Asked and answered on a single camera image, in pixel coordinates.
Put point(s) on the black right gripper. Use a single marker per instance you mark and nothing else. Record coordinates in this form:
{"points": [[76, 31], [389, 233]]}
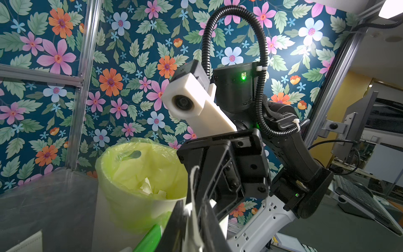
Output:
{"points": [[230, 168]]}

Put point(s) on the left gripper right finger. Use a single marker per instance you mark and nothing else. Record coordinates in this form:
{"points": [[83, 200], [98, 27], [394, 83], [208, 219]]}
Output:
{"points": [[211, 233]]}

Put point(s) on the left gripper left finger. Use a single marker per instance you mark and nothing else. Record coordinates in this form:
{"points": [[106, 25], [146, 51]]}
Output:
{"points": [[173, 237]]}

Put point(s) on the white bag green top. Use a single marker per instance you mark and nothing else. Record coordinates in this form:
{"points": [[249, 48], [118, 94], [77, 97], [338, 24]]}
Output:
{"points": [[150, 241]]}

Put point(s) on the white paper receipt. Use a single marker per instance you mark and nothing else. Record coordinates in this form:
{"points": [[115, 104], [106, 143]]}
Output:
{"points": [[193, 242]]}

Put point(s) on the white trash bin green liner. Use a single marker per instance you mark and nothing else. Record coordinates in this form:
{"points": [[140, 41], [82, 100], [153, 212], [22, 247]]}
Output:
{"points": [[123, 214]]}

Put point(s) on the blue white tote bag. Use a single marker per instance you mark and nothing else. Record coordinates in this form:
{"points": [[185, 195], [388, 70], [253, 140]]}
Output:
{"points": [[32, 244]]}

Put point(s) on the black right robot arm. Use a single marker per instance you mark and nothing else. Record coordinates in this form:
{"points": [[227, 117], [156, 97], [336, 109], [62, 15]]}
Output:
{"points": [[269, 160]]}

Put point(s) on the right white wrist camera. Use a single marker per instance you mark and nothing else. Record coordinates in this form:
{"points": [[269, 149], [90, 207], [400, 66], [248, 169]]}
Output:
{"points": [[190, 96]]}

